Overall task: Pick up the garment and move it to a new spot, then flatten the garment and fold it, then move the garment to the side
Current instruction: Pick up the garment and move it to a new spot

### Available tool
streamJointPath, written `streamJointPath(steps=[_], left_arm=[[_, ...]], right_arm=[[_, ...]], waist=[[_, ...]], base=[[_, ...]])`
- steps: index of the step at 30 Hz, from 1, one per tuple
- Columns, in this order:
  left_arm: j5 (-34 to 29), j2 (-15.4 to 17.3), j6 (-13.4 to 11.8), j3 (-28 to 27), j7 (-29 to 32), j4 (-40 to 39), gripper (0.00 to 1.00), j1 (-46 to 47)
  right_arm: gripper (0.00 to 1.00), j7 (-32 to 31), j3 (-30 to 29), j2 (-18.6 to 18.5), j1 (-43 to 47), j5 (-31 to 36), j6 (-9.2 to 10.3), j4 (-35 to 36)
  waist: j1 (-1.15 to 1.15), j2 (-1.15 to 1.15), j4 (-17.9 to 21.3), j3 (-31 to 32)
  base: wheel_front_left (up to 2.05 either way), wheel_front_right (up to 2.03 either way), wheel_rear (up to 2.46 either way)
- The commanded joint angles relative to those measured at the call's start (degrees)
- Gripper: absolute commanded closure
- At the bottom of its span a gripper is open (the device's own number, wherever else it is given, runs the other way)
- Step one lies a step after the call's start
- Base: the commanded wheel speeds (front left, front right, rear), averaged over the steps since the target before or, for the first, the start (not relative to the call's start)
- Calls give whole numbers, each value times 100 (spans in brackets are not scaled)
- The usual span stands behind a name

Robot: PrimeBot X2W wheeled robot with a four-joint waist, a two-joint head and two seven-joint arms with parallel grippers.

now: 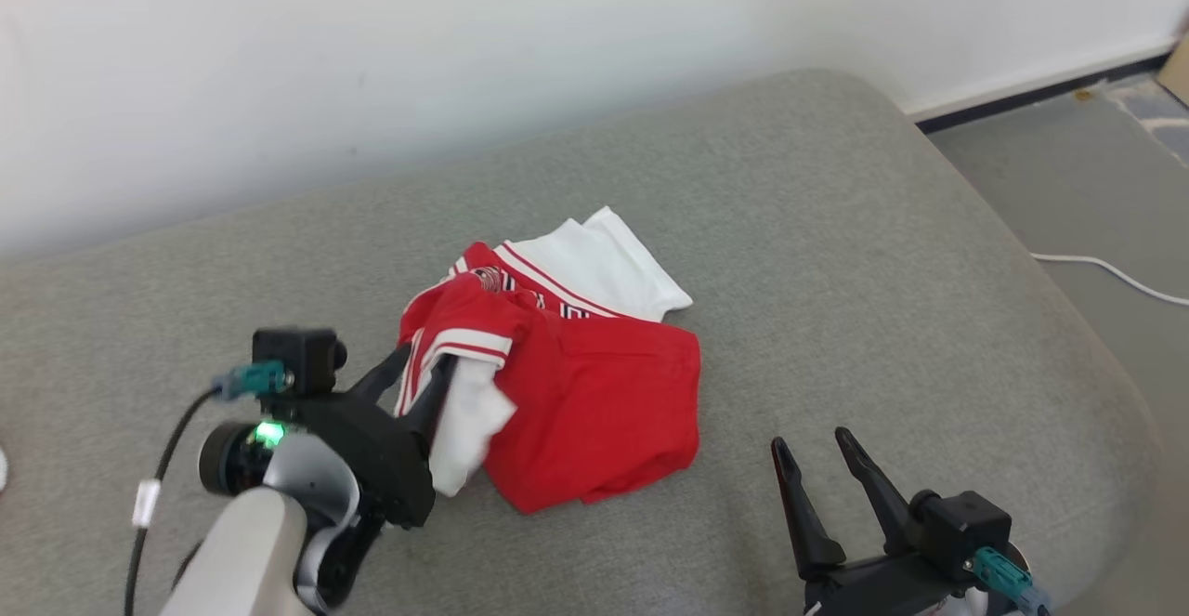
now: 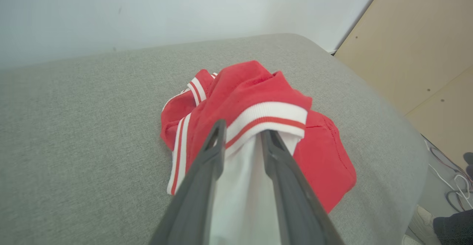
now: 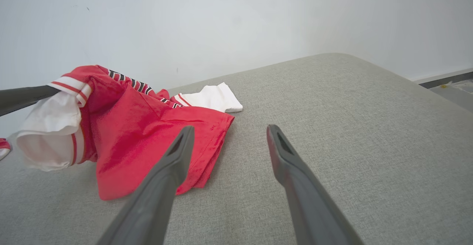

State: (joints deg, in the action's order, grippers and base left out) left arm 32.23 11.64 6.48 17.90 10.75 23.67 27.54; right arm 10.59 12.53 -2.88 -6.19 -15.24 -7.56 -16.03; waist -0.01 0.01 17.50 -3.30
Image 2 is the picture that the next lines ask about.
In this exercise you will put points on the beige wooden cabinet panel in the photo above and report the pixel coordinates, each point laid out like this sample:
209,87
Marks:
425,34

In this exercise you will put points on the red jersey with white stripes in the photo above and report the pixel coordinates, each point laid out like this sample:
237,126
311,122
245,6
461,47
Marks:
251,86

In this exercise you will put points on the dark trouser leg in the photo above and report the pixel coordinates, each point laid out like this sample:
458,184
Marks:
456,228

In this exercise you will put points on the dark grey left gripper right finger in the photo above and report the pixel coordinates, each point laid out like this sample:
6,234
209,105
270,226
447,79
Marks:
295,208

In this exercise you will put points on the white shoe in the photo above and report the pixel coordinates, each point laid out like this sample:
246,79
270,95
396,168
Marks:
421,223

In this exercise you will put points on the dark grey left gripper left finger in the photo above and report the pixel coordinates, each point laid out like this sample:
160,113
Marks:
196,193

